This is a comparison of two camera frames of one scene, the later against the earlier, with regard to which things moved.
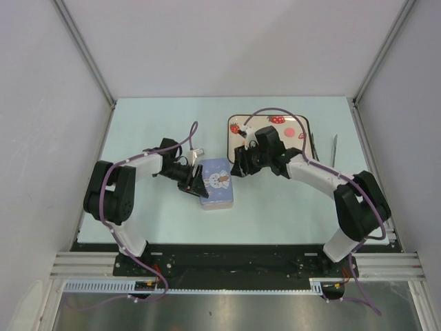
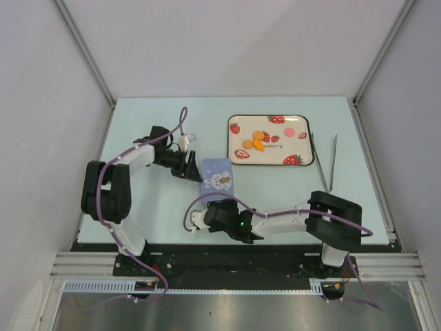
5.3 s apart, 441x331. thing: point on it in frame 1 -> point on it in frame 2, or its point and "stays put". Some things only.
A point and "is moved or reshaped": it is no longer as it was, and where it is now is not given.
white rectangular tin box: x=216 y=206 is moved or reshaped
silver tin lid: x=218 y=176 stays put
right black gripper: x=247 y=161 -> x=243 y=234
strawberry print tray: x=288 y=125 stays put
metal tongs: x=315 y=150 stays put
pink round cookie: x=289 y=132 stays put
